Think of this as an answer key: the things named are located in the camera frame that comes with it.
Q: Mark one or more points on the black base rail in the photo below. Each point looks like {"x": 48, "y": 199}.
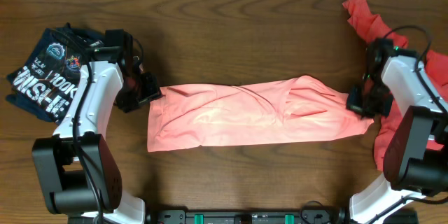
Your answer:
{"x": 308, "y": 215}

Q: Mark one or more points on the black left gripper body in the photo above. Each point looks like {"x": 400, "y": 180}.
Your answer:
{"x": 139, "y": 90}

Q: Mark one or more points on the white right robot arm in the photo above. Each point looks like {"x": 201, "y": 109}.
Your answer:
{"x": 415, "y": 161}

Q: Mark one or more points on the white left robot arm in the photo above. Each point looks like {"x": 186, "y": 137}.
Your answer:
{"x": 76, "y": 170}

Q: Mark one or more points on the folded navy printed t-shirt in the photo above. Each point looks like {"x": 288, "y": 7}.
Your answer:
{"x": 47, "y": 82}

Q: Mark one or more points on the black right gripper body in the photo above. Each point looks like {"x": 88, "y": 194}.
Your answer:
{"x": 370, "y": 99}

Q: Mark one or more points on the salmon pink printed t-shirt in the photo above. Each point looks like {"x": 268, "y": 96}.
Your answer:
{"x": 296, "y": 110}

